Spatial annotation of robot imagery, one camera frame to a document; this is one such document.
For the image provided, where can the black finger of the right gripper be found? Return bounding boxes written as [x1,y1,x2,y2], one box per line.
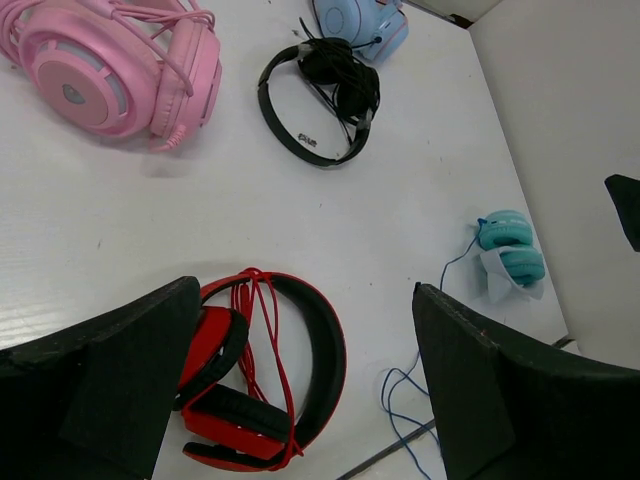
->
[604,174,640,252]

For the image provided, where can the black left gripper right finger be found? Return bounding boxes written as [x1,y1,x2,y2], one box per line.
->
[412,283,639,479]

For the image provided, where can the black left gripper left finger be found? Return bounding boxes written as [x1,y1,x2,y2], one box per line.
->
[1,276,201,479]

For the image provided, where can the blue headphone cable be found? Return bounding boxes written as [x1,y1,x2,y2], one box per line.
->
[382,218,489,480]

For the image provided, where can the teal cat-ear headphones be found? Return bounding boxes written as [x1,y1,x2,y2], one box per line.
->
[478,210,546,303]

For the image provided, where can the red and black headphones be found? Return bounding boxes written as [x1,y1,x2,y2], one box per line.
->
[174,265,348,479]

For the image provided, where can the light blue cat-ear headphones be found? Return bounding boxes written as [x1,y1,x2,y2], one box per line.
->
[311,0,409,65]

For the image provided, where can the pink gaming headphones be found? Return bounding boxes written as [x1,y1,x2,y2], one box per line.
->
[1,1,222,152]

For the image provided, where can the black wired headphones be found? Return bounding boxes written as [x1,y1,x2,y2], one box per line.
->
[257,35,380,168]

